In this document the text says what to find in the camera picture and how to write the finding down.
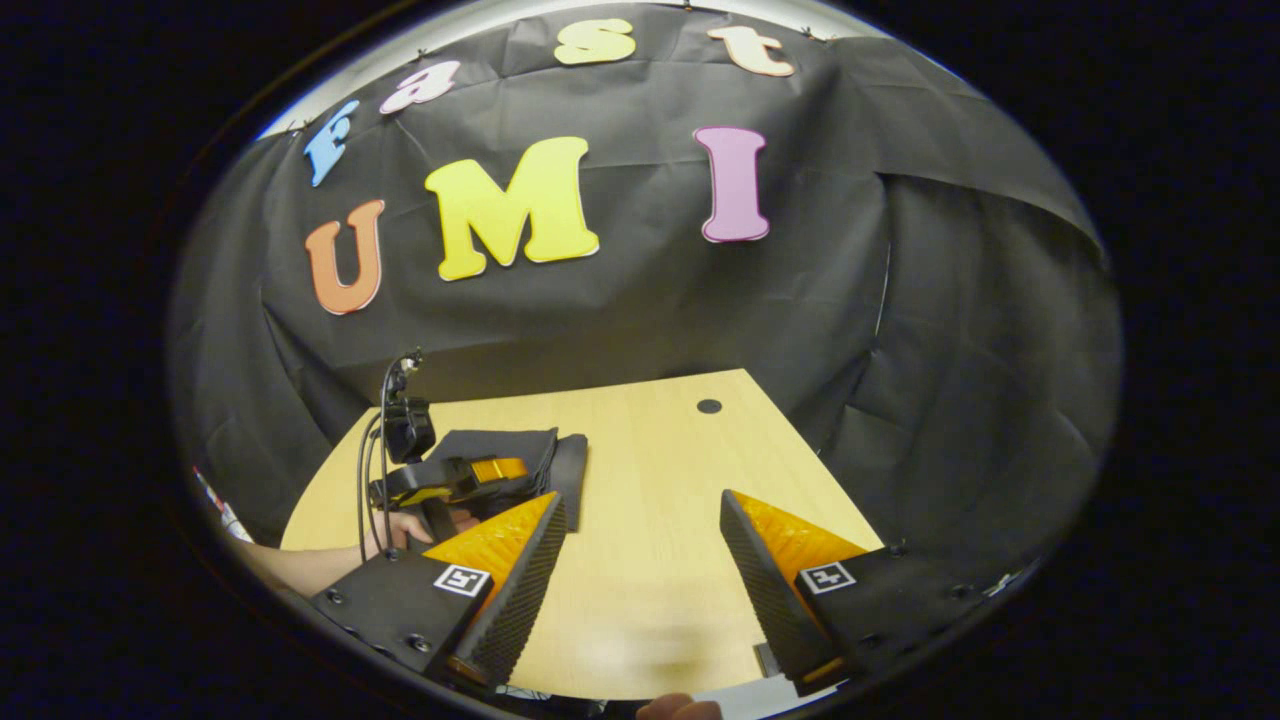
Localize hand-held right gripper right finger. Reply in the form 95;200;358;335
720;488;1031;699

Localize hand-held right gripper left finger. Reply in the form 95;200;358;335
310;490;569;691

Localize dark grey jeans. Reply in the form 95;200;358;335
425;428;591;533

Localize black backdrop cloth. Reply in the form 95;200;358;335
165;5;1126;601

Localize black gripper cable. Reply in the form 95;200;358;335
356;350;413;561

